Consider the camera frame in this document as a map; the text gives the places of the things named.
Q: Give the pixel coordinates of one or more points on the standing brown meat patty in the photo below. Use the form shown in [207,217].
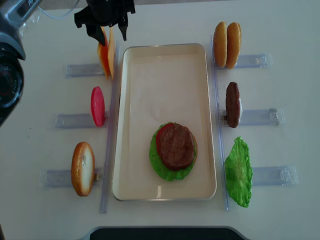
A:
[232,104]

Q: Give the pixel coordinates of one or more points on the stacked green lettuce leaf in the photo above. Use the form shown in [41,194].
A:
[157,165]

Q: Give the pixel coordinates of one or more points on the clear tomato holder strip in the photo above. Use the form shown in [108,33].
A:
[77,121]

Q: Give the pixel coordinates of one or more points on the clear bun holder strip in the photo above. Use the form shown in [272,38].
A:
[260,60]

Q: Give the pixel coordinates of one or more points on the long clear rail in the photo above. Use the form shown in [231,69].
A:
[219,128]
[112,131]

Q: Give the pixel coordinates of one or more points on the inner standing bun half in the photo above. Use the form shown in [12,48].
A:
[234,42]

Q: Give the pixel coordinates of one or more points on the stacked red tomato slice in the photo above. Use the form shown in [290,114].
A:
[164,139]

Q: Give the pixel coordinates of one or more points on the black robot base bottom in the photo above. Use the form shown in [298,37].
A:
[165,233]

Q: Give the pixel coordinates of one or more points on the right long clear rail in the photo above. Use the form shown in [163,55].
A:
[219,128]

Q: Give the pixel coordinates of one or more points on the clear bread holder strip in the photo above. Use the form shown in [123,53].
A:
[56,179]

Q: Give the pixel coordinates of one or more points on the left long clear rail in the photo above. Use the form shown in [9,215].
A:
[112,131]

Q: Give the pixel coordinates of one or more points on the cream rectangular tray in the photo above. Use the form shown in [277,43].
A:
[161,84]

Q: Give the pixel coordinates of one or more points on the clear lettuce holder strip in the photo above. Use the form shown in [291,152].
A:
[282,175]

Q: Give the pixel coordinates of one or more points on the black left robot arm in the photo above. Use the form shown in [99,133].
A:
[14,13]

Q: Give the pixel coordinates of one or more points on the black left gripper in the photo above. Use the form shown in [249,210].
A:
[104,13]

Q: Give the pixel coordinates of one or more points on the outer standing bun half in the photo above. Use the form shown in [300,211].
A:
[220,44]

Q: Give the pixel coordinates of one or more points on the standing bun half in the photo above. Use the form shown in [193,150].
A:
[234,42]
[220,44]

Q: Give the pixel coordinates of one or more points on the clear cheese holder strip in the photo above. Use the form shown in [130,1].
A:
[83,70]

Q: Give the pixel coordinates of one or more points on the standing white bread slice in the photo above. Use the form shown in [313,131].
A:
[83,169]

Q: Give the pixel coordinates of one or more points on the stacked brown meat patty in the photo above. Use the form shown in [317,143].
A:
[182,152]

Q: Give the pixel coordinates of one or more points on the clear patty holder strip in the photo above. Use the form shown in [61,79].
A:
[262,117]

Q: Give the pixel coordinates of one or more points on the standing orange cheese slice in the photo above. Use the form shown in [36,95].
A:
[102,51]

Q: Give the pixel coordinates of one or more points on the standing green lettuce leaf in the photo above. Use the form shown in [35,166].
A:
[239,173]

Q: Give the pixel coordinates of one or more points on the orange cheese slice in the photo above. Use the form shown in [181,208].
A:
[111,52]
[102,51]

